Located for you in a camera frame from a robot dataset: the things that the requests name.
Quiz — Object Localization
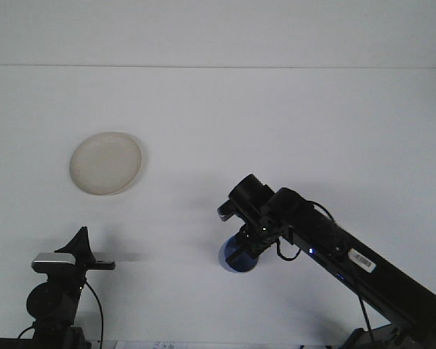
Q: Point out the pale round plate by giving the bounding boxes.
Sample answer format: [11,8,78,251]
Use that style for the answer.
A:
[69,131,143,196]

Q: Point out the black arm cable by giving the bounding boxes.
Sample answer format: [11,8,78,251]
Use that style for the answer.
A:
[275,201,374,337]
[82,280,105,345]

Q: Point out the pale blue cup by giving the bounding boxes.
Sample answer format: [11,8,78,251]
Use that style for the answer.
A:
[217,234,258,273]

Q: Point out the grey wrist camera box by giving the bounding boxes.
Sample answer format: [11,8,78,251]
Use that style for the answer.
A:
[31,253,77,274]
[217,199,241,223]

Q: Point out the black base board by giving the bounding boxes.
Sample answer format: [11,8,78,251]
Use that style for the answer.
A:
[0,337,33,349]

